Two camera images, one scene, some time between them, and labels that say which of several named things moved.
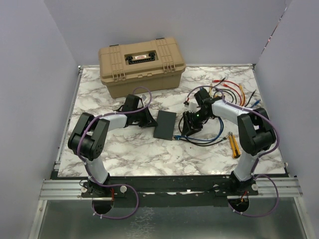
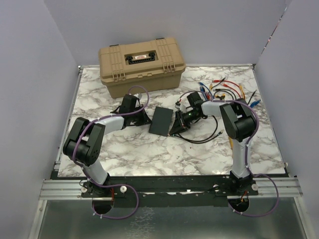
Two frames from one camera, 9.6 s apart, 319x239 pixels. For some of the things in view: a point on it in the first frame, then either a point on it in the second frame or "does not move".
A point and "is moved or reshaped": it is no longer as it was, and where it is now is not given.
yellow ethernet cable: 240,88 does not move
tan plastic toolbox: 157,64 does not move
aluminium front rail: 71,189 does not move
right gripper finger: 187,119 to 177,126
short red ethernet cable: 226,85 does not move
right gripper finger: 197,126 to 186,123
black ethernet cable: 250,97 does not move
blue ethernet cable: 254,103 does not move
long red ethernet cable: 218,81 does not move
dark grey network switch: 165,125 is moved or reshaped
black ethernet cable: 195,143 is moved or reshaped
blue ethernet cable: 177,137 is moved or reshaped
